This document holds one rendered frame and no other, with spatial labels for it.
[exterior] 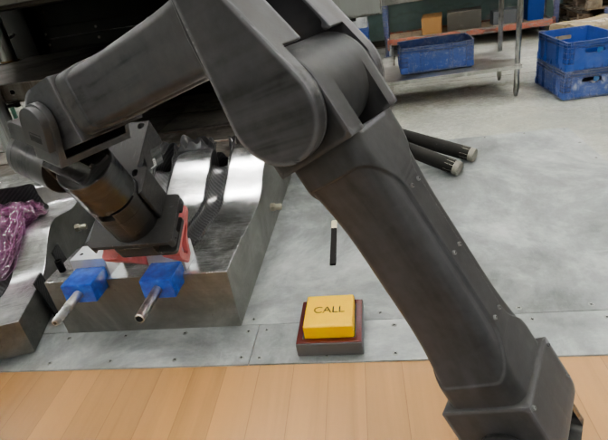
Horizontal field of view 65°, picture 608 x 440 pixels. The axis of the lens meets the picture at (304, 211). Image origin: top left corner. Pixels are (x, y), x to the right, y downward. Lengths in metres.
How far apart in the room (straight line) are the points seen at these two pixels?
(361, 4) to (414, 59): 2.99
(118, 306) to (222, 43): 0.50
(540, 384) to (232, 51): 0.28
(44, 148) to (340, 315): 0.36
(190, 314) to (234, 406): 0.16
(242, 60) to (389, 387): 0.40
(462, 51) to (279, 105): 4.12
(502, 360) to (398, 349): 0.28
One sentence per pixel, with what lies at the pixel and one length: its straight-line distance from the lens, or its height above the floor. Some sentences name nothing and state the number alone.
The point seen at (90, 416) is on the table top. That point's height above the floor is 0.80.
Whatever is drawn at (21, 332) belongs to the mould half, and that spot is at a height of 0.84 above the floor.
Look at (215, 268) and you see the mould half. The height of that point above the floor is 0.89.
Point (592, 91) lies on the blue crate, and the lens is 4.31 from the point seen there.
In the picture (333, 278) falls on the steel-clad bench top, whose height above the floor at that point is 0.80.
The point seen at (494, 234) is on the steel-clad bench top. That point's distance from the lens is 0.81.
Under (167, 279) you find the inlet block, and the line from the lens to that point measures 0.62.
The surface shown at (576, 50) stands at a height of 0.37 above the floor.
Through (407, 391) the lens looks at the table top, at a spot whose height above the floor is 0.80.
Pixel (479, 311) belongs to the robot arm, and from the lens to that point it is 0.32.
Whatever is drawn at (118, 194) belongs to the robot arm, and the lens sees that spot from 0.52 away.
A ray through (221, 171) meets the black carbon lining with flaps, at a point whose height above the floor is 0.91.
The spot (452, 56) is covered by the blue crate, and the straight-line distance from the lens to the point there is 4.36.
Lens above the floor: 1.22
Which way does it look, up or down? 27 degrees down
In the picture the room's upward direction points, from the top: 10 degrees counter-clockwise
